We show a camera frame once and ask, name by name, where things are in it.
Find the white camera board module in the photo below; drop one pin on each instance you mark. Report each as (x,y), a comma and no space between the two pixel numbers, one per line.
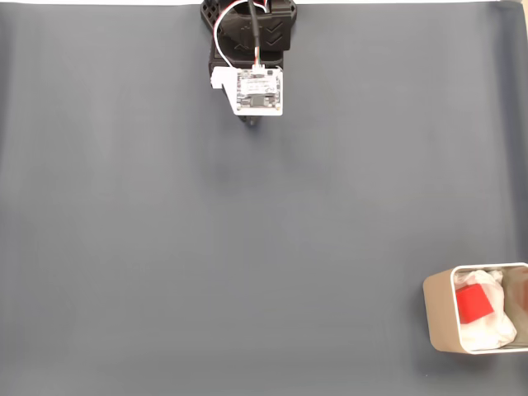
(257,90)

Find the red cube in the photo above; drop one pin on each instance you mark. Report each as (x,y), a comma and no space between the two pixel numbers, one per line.
(474,303)

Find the white crumpled tissue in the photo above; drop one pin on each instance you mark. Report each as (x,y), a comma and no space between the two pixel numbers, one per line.
(501,330)

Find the beige rounded box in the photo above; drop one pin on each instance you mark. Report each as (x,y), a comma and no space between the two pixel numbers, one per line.
(440,313)

